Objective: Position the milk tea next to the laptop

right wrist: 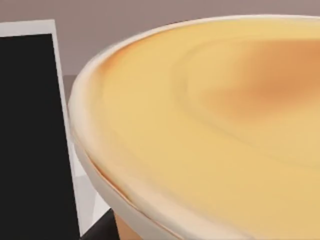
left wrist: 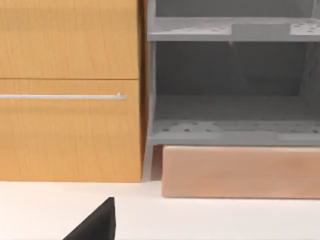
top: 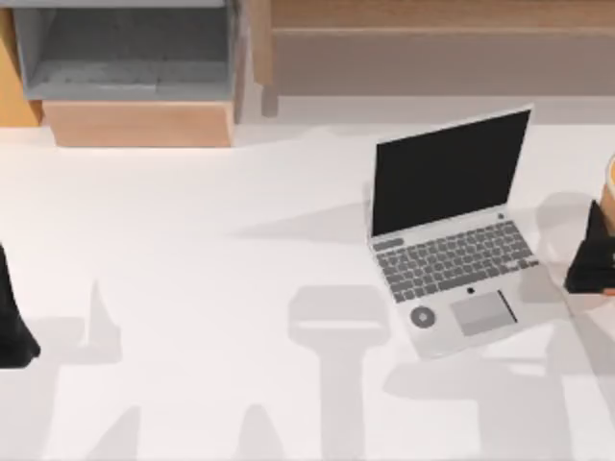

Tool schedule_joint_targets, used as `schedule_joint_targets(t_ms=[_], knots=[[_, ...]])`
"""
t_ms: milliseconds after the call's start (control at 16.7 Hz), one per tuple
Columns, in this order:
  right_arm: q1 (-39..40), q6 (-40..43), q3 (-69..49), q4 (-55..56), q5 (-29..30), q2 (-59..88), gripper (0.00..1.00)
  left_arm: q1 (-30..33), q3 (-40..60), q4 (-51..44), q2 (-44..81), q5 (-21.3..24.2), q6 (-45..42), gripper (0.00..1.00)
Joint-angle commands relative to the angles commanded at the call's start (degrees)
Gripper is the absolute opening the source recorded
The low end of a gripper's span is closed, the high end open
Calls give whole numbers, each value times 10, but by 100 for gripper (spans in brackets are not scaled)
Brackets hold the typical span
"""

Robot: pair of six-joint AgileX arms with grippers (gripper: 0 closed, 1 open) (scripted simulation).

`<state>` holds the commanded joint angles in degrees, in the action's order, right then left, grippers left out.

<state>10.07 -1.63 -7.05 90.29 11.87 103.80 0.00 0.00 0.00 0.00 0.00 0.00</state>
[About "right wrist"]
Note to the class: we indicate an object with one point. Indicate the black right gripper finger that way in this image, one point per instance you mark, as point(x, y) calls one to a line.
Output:
point(105, 228)

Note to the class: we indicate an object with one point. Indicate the yellow cup with cream rim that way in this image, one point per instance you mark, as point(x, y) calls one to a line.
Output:
point(200, 130)

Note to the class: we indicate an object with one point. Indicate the white framed blackboard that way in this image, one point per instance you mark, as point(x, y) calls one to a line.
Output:
point(30, 130)

